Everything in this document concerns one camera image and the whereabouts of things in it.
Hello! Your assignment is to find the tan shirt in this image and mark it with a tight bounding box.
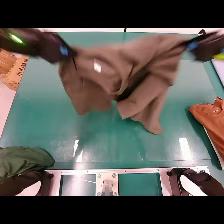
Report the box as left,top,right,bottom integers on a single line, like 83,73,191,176
58,33,188,136

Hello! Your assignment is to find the orange garment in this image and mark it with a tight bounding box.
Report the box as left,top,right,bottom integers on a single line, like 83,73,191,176
188,96,224,162

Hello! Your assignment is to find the green garment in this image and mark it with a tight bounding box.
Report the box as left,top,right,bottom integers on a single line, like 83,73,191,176
0,146,56,185

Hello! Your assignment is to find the silver frame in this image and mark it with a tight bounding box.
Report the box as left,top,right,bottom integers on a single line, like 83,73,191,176
15,166,214,197

